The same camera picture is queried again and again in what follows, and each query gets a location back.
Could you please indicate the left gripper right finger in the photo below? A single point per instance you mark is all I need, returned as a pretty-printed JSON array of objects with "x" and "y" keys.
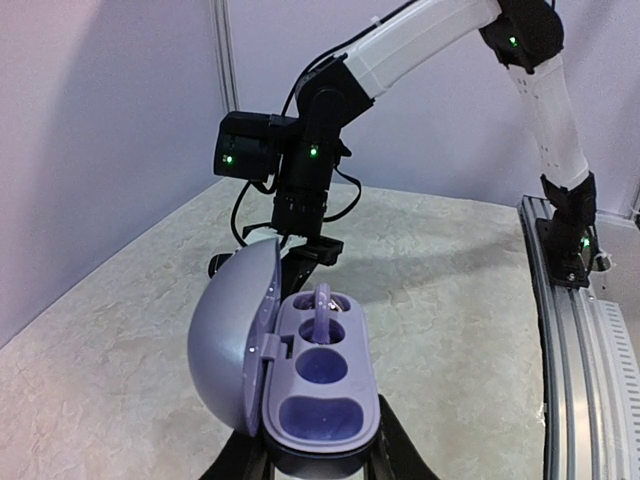
[{"x": 393, "y": 456}]

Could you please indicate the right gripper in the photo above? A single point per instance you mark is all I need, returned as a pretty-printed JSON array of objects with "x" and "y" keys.
[{"x": 301, "y": 255}]

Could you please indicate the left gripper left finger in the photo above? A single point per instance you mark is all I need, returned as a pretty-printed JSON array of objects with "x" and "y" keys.
[{"x": 242, "y": 458}]

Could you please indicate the purple round charging case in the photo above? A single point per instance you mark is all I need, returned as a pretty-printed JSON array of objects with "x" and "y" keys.
[{"x": 256, "y": 369}]

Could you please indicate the aluminium front rail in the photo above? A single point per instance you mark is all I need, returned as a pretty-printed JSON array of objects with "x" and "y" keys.
[{"x": 591, "y": 376}]

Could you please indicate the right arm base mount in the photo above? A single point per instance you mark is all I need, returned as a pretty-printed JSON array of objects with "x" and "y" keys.
[{"x": 571, "y": 253}]

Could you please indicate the right frame post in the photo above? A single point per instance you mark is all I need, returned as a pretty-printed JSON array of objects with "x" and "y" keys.
[{"x": 221, "y": 26}]

